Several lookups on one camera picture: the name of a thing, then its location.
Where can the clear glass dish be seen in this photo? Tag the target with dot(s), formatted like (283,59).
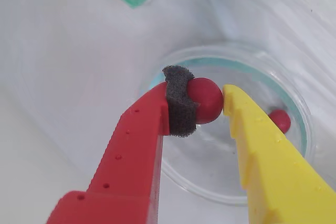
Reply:
(236,60)

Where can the red round candy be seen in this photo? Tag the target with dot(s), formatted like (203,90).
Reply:
(207,100)
(281,120)

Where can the white tablecloth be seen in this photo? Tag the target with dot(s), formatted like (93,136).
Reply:
(52,77)

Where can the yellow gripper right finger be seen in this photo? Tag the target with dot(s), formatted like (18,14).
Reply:
(275,171)

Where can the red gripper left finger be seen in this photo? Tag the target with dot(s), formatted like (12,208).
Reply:
(131,161)

